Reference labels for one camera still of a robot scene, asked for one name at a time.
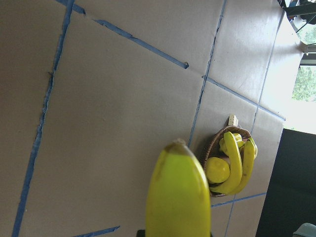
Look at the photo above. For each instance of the yellow banana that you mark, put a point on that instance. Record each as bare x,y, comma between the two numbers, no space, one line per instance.
235,176
178,201
249,156

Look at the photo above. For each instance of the brown wicker basket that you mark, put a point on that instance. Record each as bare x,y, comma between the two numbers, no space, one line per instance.
211,149

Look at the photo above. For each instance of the yellow green starfruit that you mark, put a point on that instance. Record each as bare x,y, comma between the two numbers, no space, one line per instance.
222,144

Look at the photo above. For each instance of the paper price tag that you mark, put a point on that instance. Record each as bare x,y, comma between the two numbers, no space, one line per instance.
232,120

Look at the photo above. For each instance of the yellow lemon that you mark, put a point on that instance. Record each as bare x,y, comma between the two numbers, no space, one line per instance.
217,170

